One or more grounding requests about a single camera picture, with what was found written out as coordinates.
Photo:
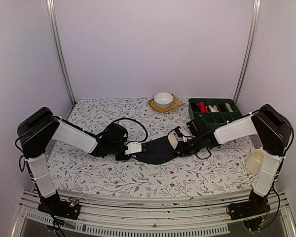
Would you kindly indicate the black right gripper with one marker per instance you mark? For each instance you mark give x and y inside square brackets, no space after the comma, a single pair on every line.
[183,152]

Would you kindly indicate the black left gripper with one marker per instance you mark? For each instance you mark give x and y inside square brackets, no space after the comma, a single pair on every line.
[123,158]

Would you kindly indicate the dark navy underwear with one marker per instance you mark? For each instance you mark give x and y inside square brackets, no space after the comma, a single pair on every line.
[158,151]

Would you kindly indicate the black striped underwear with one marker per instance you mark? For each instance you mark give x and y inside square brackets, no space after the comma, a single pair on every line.
[195,107]

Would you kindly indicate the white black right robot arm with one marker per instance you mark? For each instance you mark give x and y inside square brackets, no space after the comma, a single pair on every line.
[276,135]

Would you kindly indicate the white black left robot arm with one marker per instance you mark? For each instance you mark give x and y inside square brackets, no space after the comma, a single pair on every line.
[36,132]

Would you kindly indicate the red rolled cloth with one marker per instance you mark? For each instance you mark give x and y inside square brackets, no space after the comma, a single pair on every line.
[203,107]

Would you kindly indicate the woven straw mat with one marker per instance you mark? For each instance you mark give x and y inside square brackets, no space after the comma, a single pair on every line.
[176,104]

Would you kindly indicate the green compartment organizer box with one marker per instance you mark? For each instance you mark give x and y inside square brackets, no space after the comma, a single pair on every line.
[228,111]

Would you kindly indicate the floral tablecloth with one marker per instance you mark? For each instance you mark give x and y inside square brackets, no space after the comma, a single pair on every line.
[73,170]

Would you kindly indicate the beige rolled cloth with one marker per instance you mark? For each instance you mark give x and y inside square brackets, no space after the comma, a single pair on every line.
[213,109]

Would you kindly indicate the white ceramic bowl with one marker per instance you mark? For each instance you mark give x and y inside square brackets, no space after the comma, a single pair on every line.
[163,99]

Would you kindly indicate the cream plastic cup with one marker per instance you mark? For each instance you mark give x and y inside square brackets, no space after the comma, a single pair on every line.
[254,161]

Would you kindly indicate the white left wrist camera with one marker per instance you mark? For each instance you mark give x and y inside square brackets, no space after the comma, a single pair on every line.
[135,147]

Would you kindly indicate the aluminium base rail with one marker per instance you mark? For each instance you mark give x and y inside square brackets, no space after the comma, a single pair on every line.
[203,216]

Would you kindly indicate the right aluminium frame post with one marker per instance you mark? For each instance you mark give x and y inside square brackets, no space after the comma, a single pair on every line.
[248,50]

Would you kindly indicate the aluminium frame post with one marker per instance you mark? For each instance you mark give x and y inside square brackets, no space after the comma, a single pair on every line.
[248,50]
[57,42]

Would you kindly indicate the left aluminium frame post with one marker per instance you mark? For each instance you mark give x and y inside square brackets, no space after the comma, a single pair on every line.
[57,42]

